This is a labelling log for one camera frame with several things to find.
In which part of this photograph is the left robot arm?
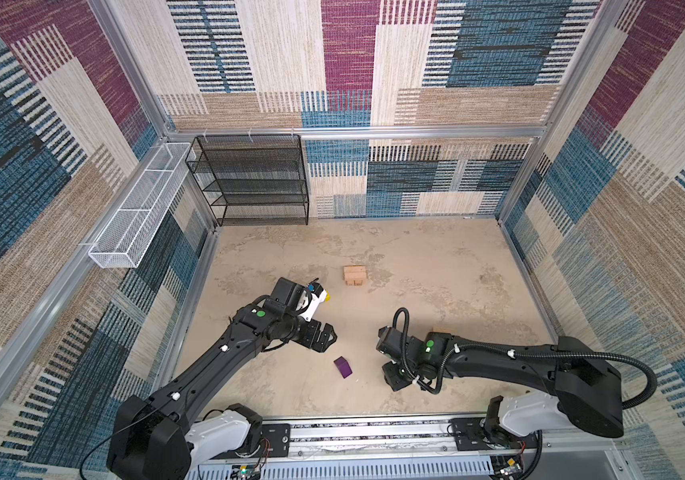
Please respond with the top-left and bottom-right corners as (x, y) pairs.
(106, 278), (336, 479)

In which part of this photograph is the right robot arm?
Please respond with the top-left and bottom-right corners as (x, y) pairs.
(376, 326), (624, 439)

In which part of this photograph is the purple block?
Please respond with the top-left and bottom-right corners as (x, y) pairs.
(334, 356), (352, 379)

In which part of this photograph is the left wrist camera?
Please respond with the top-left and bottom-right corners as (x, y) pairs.
(298, 279), (328, 322)

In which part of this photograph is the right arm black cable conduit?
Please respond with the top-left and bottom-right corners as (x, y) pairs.
(391, 307), (659, 480)

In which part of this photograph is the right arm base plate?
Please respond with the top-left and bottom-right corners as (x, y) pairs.
(446, 417), (538, 451)

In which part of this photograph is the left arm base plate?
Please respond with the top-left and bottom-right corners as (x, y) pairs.
(216, 423), (292, 461)

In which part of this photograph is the aluminium front rail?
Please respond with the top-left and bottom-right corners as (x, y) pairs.
(184, 415), (634, 479)

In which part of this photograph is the black wire shelf rack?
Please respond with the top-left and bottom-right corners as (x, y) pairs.
(188, 134), (310, 227)

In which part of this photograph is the white mesh wall basket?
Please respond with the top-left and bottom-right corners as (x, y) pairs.
(88, 143), (192, 269)

